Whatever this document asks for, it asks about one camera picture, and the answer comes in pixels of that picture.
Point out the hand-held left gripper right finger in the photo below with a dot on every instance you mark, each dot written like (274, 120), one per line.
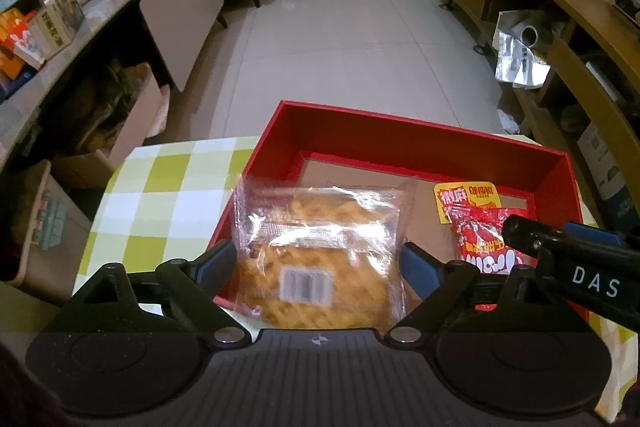
(419, 269)

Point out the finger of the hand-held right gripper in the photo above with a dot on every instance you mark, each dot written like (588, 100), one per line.
(522, 233)
(595, 234)

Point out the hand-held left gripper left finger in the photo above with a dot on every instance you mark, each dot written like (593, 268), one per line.
(218, 260)

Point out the red snack packet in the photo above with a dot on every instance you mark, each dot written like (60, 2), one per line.
(479, 234)

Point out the clear waffle snack packet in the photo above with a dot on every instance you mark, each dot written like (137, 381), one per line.
(320, 252)

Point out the red cardboard box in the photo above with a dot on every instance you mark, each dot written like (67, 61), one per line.
(400, 142)

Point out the white dark carton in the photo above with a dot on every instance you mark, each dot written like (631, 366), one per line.
(607, 167)

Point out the yellow snack packet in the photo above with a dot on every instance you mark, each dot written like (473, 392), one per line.
(462, 199)

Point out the green white checked tablecloth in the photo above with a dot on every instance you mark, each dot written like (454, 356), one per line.
(170, 187)

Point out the open cardboard box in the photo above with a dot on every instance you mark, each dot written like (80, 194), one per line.
(125, 122)

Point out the cardboard box with blue label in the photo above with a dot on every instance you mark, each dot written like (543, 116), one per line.
(40, 232)

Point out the silver foil bag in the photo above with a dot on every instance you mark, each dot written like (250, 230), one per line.
(522, 52)

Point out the grey coffee table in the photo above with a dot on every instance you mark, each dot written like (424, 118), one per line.
(165, 2)

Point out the dark printed box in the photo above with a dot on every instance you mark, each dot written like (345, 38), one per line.
(57, 22)

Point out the orange white snack box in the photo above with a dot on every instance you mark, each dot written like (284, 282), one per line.
(20, 37)

